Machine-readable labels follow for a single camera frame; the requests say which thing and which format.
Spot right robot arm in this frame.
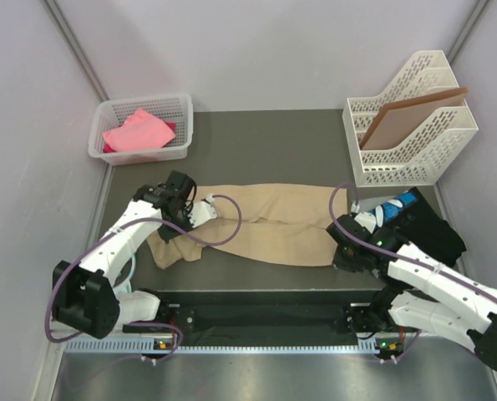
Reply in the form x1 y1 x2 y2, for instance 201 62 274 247
327 211 497 372

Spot beige t shirt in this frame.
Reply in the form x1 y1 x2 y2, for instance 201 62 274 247
147 183 337 269

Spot teal headphones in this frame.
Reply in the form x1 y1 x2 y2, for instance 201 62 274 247
114 254 137 295

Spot black graphic t shirt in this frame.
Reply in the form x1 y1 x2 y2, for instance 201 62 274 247
360 187 466 267

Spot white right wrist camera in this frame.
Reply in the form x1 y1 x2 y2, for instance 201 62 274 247
351 201 378 234

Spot grey slotted cable duct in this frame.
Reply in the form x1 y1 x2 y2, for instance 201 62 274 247
63 336 403 355

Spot brown cardboard sheet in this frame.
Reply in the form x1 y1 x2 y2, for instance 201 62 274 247
359 87 469 150

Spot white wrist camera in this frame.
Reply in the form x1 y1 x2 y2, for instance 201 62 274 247
188 194 218 228
351 201 378 234

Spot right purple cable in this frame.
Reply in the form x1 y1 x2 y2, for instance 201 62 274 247
328 181 497 364

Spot white file organizer rack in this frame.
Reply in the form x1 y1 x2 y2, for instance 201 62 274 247
342 50 479 187

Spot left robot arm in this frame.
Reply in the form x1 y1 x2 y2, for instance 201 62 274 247
44 170 196 338

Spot white plastic basket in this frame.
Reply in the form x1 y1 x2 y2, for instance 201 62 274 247
88 94 194 166

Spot pink folded t shirt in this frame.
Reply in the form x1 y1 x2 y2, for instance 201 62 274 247
102 108 176 151

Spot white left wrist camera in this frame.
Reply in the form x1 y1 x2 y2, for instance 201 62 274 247
188 194 218 228

